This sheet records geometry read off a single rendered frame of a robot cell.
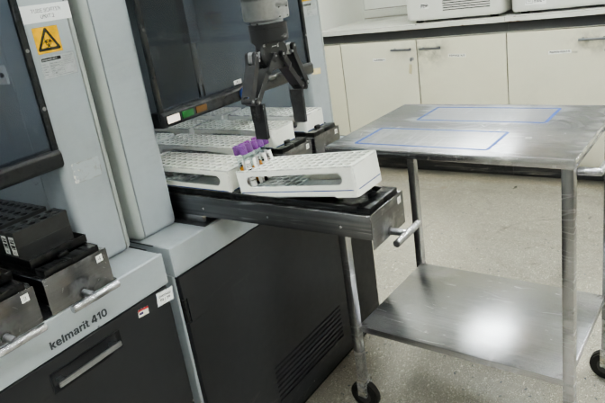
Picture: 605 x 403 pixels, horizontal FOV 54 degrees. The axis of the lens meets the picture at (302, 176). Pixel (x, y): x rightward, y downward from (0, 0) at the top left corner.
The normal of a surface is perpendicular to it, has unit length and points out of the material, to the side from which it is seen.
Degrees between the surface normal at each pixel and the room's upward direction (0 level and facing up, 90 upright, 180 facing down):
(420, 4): 90
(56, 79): 90
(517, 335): 0
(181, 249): 90
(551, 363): 0
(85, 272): 90
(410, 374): 0
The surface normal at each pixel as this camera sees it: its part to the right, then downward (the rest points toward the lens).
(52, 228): 0.82, 0.07
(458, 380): -0.15, -0.94
